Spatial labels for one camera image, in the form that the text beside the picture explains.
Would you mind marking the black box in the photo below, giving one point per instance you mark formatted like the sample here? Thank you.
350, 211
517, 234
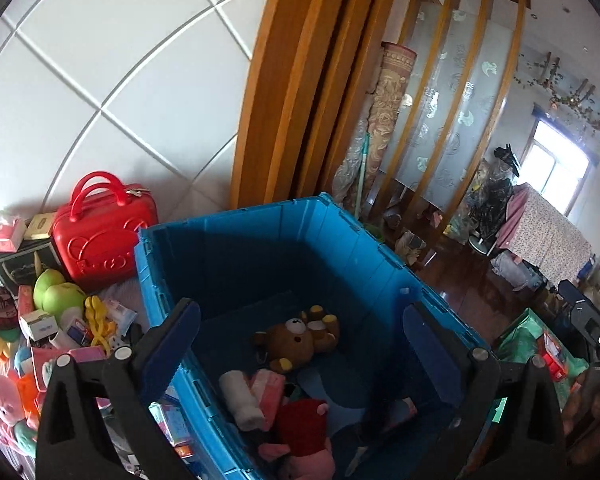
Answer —
15, 270

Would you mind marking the pink tissue box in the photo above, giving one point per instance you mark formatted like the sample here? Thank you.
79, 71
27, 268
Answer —
7, 232

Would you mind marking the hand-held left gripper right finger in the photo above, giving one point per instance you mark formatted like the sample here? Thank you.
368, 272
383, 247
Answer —
430, 350

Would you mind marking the green plastic bag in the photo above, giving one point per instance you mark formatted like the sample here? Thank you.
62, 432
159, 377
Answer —
520, 340

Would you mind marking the small beige box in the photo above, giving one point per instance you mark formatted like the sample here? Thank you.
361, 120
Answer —
40, 225

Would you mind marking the window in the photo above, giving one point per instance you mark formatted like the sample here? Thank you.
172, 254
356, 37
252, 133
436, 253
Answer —
555, 160

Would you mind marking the white rolled towel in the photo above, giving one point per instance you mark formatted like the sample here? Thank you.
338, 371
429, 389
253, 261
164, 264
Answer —
240, 400

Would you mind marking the wooden door frame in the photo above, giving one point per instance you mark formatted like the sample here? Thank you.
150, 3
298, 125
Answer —
290, 85

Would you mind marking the pig plush in red dress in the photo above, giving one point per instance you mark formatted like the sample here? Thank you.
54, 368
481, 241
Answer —
300, 425

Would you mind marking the person's right hand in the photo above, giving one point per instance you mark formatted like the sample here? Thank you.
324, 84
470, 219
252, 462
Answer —
592, 405

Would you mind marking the blue plastic crate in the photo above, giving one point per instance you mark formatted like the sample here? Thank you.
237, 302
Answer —
260, 240

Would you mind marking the rolled patterned carpet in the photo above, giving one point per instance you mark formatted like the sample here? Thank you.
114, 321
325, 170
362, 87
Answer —
385, 110

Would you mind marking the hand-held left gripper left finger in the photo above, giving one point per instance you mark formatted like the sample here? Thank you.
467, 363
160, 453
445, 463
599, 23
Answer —
172, 350

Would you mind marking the white pink wipes packet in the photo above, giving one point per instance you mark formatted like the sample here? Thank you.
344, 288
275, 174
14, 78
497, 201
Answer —
120, 315

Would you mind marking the red snack packet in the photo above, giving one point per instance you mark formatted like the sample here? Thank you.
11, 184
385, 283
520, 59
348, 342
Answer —
554, 357

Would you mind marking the small brown object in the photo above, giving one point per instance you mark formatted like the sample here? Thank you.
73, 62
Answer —
410, 245

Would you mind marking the floral cloth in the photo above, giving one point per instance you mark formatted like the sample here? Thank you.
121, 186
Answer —
545, 235

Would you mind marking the wooden glass partition screen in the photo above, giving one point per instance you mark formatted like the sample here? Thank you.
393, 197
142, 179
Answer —
460, 85

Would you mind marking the clothes pile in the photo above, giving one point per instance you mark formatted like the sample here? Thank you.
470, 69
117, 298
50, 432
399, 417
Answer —
490, 195

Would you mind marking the green fruit plush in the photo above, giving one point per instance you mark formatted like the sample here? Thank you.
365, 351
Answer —
55, 290

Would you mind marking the pink pig plush with eyelashes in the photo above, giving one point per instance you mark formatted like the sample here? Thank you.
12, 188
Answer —
7, 405

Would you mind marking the pink flat box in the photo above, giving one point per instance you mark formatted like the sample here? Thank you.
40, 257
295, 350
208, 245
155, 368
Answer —
42, 365

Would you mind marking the small white box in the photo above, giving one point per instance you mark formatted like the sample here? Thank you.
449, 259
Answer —
37, 325

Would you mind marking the brown bear plush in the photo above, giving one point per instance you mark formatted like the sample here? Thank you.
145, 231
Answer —
292, 345

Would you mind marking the green mop pole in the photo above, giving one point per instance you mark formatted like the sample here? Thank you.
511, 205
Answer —
362, 175

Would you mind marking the pink tissue packet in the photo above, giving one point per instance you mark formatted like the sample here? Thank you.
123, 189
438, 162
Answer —
270, 395

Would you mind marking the red toy suitcase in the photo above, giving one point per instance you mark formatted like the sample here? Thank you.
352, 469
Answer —
105, 240

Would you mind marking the vine garland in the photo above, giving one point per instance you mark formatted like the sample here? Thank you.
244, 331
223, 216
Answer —
575, 95

